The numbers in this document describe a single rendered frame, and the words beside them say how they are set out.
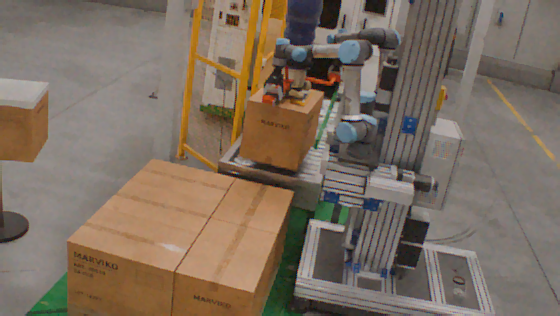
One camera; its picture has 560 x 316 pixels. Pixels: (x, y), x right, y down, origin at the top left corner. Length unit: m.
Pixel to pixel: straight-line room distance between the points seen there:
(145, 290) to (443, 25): 2.10
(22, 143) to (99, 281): 1.06
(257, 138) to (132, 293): 1.37
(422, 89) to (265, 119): 1.05
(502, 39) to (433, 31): 9.67
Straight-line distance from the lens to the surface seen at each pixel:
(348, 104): 2.98
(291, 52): 3.18
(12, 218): 4.24
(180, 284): 2.84
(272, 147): 3.72
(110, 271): 2.98
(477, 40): 6.42
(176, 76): 4.58
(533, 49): 13.03
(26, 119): 3.56
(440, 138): 3.28
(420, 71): 3.21
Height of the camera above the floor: 2.16
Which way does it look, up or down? 23 degrees down
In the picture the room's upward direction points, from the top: 10 degrees clockwise
